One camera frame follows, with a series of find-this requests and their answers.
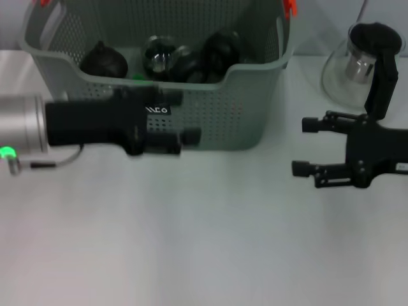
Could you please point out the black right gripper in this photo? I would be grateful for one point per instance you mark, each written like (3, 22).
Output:
(379, 150)

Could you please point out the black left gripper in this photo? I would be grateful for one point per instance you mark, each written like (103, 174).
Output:
(95, 124)

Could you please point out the green toy brick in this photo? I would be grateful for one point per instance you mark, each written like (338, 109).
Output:
(138, 76)

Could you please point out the grey-green perforated storage bin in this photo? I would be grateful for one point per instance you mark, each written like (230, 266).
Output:
(223, 105)

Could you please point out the orange bin rim piece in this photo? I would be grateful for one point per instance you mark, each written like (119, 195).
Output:
(290, 8)

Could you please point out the black round teapot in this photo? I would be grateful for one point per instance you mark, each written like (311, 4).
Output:
(105, 65)

